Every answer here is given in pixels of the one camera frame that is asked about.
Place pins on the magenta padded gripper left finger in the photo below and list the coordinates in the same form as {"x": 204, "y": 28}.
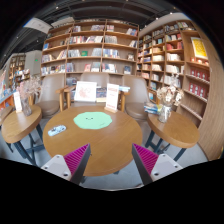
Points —
{"x": 71, "y": 166}

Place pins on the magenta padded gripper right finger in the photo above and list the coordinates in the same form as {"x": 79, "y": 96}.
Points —
{"x": 151, "y": 166}

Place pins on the green round mouse pad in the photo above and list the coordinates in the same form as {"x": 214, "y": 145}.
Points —
{"x": 92, "y": 120}

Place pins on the round wooden centre table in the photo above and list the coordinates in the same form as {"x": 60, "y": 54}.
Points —
{"x": 110, "y": 146}

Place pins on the right round wooden side table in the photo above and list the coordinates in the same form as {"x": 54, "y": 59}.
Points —
{"x": 178, "y": 131}

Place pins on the round wooden side table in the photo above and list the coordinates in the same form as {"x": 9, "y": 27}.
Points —
{"x": 178, "y": 131}
{"x": 17, "y": 126}

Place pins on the stack of books on chair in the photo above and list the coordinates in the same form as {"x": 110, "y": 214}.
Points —
{"x": 152, "y": 108}

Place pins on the left round wooden side table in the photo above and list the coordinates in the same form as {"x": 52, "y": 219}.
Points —
{"x": 17, "y": 126}

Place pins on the left beige armchair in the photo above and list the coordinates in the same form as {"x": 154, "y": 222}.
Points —
{"x": 51, "y": 99}

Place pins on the right glass vase dried flowers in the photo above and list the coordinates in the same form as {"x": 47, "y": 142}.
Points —
{"x": 169, "y": 96}

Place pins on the glass vase dried flowers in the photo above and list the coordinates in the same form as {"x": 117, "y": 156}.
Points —
{"x": 169, "y": 96}
{"x": 27, "y": 89}

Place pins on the right beige armchair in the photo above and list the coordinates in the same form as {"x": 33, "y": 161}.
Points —
{"x": 138, "y": 96}

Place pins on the white pink picture board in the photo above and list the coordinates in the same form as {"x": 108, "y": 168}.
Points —
{"x": 85, "y": 91}

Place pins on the white standing sign card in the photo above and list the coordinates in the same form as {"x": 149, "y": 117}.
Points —
{"x": 112, "y": 97}

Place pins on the small white card on left table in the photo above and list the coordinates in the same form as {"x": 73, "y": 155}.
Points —
{"x": 17, "y": 101}

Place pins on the left glass vase dried flowers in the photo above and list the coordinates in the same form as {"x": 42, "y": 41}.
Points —
{"x": 27, "y": 89}

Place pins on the far left wooden bookshelf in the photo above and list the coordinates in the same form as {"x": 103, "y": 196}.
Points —
{"x": 17, "y": 71}

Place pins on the wooden bookshelf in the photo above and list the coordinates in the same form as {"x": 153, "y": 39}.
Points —
{"x": 17, "y": 71}
{"x": 91, "y": 45}
{"x": 165, "y": 48}

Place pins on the right wooden bookshelf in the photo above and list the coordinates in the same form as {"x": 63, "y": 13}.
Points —
{"x": 165, "y": 48}

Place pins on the centre wooden bookshelf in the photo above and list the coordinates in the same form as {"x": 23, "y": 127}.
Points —
{"x": 91, "y": 45}

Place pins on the yellow poster on shelf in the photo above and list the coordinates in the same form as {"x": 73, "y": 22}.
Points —
{"x": 199, "y": 48}

